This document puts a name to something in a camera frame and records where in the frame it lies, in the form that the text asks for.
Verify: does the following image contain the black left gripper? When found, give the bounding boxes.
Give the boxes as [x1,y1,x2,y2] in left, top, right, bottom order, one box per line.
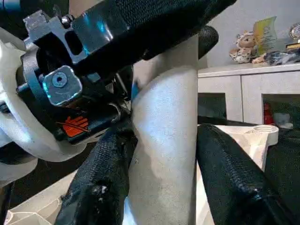
[16,11,133,145]

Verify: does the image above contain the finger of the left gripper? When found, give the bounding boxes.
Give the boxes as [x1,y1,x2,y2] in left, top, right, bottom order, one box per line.
[70,0,238,78]
[198,24,220,61]

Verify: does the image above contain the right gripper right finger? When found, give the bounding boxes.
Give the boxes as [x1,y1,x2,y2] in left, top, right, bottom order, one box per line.
[197,123,300,225]

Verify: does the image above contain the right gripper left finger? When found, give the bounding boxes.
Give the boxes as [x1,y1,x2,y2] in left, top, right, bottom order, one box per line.
[55,124,139,225]

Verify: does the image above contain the white plastic table top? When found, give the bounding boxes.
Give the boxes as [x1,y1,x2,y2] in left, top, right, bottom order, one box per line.
[6,124,279,225]

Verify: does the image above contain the white plastic table leg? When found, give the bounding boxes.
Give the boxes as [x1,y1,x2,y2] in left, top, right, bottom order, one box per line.
[127,35,200,225]

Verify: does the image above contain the beige spotted plush toy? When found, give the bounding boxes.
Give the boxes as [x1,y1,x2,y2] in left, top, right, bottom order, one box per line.
[229,30,258,64]

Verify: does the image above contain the yellow green glass plaque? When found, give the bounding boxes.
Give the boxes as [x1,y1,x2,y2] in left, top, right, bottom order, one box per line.
[253,15,278,57]

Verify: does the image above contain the black work mat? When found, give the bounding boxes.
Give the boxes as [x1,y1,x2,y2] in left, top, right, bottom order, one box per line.
[0,116,300,225]

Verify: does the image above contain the white cabinet with glass doors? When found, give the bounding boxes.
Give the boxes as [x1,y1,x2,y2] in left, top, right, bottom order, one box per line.
[198,62,300,125]

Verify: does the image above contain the black tangled item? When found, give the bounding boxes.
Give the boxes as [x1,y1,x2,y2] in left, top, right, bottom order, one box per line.
[263,51,300,66]

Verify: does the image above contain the small red bottle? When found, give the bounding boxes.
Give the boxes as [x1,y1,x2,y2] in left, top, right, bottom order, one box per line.
[263,103,275,125]

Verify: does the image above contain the gold trophy black base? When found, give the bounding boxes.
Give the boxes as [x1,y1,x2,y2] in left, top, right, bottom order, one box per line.
[285,22,300,51]

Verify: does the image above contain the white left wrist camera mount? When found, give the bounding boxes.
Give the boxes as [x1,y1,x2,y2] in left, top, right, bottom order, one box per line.
[0,27,100,182]

